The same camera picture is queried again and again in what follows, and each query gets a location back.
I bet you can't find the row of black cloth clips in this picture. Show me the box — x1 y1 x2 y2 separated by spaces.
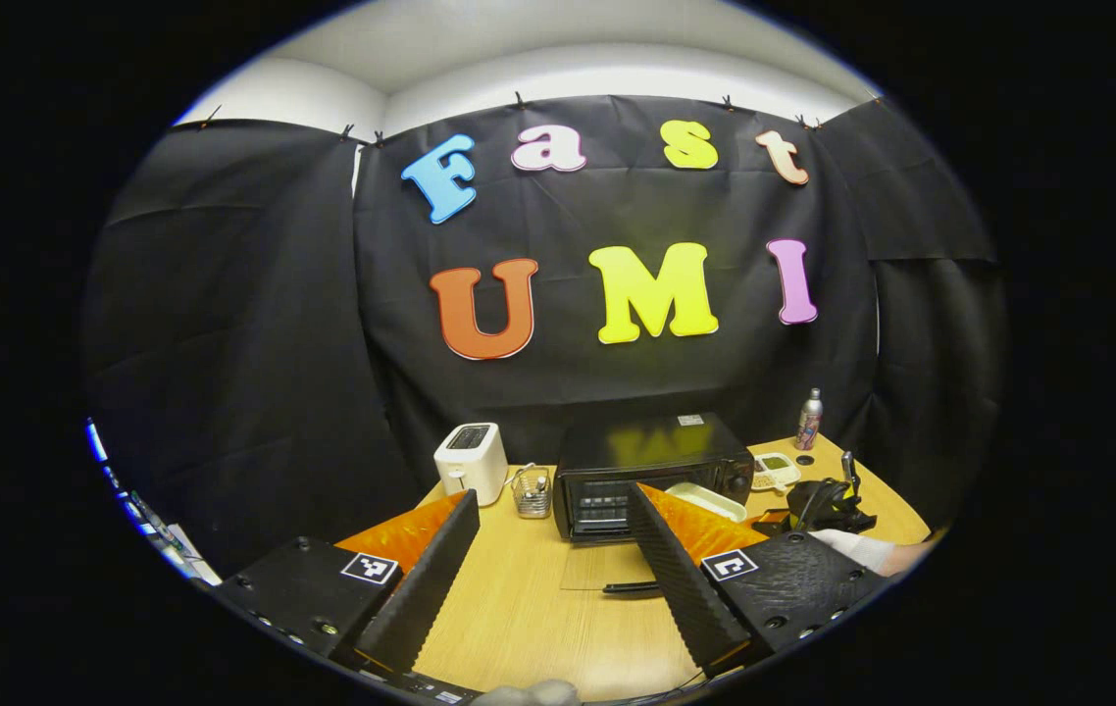
197 91 885 148

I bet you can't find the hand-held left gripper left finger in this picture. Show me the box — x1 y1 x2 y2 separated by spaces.
215 488 482 678

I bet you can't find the white blue-lit furniture edge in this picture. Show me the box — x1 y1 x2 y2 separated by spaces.
84 417 223 588

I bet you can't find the white square plate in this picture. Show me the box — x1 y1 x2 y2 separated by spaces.
664 480 748 524

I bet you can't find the white toaster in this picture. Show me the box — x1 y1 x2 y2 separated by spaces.
433 423 509 508

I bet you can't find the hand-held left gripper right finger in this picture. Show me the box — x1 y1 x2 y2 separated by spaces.
627 482 897 680

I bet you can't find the black backdrop cloth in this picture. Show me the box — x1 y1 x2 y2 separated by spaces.
82 95 1010 580

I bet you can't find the silver spray bottle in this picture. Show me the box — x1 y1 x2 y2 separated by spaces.
795 388 825 452

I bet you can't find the white divided dish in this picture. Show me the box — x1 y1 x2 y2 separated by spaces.
752 452 802 494

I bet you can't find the black electric oven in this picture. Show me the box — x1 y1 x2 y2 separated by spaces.
553 412 757 596

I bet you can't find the wire mesh basket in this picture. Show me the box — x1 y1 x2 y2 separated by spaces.
510 463 555 520

